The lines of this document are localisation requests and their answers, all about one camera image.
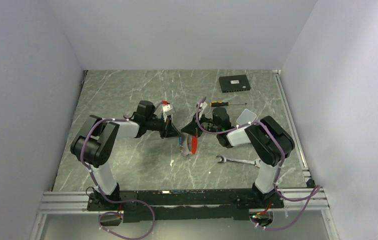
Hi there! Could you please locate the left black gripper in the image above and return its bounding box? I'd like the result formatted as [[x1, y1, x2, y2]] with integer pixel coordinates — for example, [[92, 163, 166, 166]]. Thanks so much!
[[146, 112, 181, 139]]

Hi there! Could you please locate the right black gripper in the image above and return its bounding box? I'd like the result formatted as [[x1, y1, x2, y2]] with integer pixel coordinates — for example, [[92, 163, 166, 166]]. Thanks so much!
[[181, 111, 220, 138]]

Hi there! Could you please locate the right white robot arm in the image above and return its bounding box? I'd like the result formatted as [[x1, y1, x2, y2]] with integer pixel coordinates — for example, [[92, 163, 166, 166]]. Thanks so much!
[[181, 107, 294, 208]]

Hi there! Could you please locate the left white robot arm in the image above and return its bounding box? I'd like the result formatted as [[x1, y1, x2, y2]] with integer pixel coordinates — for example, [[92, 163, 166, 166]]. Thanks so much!
[[70, 100, 180, 210]]

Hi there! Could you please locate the yellow black screwdriver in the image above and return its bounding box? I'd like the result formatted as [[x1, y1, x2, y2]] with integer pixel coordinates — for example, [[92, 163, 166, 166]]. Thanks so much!
[[210, 101, 247, 108]]

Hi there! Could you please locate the silver combination wrench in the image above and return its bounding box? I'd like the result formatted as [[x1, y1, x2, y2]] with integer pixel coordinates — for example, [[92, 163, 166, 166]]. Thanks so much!
[[216, 155, 260, 168]]

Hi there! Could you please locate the black box device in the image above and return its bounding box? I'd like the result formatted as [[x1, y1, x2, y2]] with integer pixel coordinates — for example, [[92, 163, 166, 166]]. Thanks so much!
[[218, 74, 251, 93]]

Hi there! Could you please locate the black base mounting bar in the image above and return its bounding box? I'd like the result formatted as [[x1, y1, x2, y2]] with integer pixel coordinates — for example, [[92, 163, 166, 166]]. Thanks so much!
[[87, 188, 284, 223]]

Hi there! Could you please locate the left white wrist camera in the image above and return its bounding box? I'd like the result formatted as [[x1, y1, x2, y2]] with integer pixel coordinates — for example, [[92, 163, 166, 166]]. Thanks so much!
[[161, 100, 175, 122]]

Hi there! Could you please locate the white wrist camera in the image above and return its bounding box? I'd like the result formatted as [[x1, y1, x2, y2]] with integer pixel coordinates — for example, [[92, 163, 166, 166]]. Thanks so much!
[[195, 101, 208, 121], [161, 100, 175, 122]]

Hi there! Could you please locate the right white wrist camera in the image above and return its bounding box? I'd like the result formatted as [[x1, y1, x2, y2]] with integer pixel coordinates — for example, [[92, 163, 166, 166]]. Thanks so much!
[[195, 101, 208, 121]]

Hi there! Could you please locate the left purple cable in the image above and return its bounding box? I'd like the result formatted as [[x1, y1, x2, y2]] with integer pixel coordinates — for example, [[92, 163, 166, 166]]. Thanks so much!
[[80, 101, 157, 240]]

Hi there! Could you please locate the aluminium frame rail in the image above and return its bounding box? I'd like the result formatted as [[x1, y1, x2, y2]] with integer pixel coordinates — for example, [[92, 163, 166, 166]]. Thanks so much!
[[30, 189, 339, 240]]

